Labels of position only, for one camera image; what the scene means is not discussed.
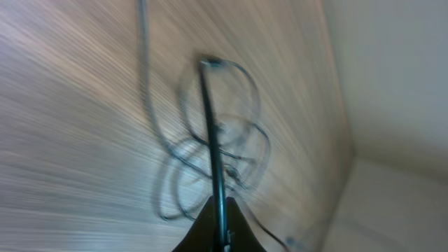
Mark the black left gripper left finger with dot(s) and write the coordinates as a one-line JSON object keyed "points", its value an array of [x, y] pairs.
{"points": [[201, 236]]}

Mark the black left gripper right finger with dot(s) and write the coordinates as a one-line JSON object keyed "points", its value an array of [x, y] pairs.
{"points": [[241, 236]]}

